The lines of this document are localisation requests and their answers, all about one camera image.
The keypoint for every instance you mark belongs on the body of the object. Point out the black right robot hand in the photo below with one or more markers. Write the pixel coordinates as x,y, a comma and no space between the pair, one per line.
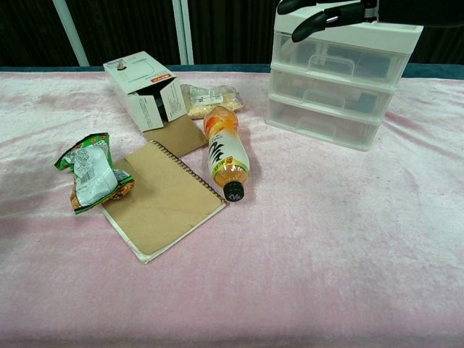
340,15

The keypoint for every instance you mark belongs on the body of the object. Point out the clear plastic drawer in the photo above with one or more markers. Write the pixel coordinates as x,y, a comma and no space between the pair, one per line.
293,85
290,116
369,59

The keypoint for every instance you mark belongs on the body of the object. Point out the clear bag of beige snacks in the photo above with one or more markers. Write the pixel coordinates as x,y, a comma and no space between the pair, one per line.
217,98

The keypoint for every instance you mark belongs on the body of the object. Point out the white metal pole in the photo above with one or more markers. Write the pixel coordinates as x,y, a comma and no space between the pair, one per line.
70,32
183,32

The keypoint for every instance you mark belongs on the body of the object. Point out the orange drink bottle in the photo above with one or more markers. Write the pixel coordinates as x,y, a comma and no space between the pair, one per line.
226,152

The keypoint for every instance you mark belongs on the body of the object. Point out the brown cardboard sheet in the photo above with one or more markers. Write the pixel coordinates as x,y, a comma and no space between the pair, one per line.
181,136

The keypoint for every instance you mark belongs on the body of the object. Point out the black curtain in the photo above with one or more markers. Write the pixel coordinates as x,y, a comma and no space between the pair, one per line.
127,25

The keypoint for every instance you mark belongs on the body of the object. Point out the white cardboard box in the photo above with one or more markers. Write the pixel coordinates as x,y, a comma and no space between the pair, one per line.
127,78

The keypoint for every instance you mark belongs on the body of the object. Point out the pink plush cloth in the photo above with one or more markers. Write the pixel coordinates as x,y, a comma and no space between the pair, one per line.
290,253

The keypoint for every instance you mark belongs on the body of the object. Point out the brown spiral notebook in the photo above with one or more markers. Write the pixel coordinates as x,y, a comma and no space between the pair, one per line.
163,203

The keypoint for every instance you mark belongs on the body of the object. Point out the green snack bag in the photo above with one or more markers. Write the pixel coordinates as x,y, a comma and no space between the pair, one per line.
92,174

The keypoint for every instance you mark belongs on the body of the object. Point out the white plastic drawer unit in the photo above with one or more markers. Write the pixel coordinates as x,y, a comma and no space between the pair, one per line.
384,33

